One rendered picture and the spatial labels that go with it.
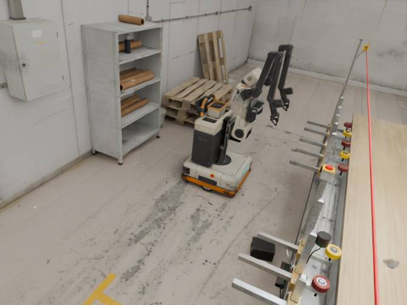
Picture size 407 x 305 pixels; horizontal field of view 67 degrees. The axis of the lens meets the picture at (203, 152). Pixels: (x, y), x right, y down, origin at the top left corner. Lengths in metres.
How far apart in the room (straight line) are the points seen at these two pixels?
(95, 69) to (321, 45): 6.61
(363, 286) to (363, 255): 0.22
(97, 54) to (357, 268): 2.97
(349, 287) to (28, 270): 2.28
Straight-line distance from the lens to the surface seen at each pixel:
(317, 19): 8.96
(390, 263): 1.99
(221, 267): 2.78
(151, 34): 4.14
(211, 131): 3.16
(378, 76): 9.12
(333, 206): 2.71
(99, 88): 3.63
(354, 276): 1.82
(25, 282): 2.83
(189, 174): 3.48
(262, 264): 1.72
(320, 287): 1.68
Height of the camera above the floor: 2.13
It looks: 30 degrees down
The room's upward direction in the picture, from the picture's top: 7 degrees clockwise
